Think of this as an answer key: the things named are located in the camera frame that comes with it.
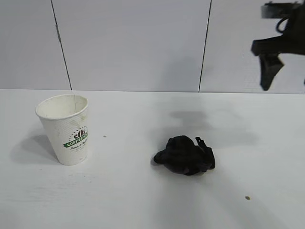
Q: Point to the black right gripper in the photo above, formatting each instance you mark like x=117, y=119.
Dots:
x=295, y=43

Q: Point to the black cloth rag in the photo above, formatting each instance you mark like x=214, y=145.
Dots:
x=186, y=157

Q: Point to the white paper coffee cup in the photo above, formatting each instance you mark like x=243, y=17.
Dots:
x=64, y=133

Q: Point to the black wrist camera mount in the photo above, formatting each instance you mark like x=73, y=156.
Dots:
x=274, y=10

